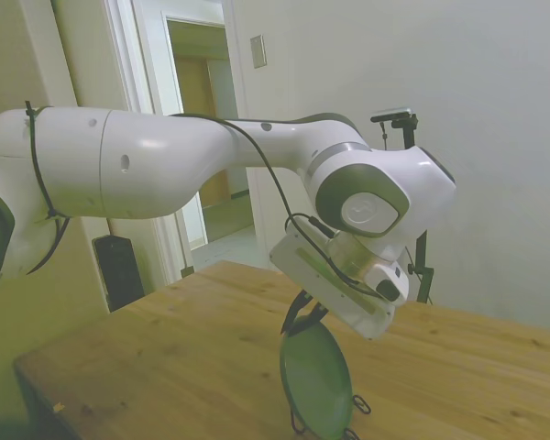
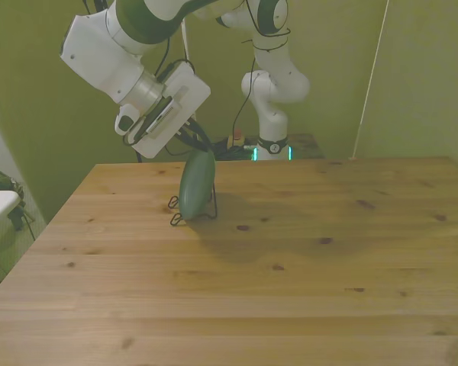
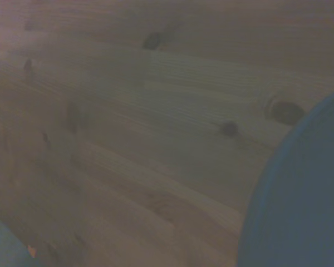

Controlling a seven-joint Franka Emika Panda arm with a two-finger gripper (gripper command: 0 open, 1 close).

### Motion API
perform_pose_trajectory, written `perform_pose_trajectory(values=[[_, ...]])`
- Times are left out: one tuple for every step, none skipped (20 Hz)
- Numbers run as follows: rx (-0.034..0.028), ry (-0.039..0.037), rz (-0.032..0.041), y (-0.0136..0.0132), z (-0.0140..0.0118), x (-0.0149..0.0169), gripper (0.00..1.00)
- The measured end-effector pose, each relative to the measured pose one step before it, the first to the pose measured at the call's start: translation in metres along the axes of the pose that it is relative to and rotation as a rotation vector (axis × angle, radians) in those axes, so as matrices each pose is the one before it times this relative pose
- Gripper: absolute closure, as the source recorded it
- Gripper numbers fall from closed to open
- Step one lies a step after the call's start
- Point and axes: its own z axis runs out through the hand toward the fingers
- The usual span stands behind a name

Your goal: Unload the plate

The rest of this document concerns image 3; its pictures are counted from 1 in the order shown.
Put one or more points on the blue round plate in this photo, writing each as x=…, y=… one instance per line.
x=303, y=194

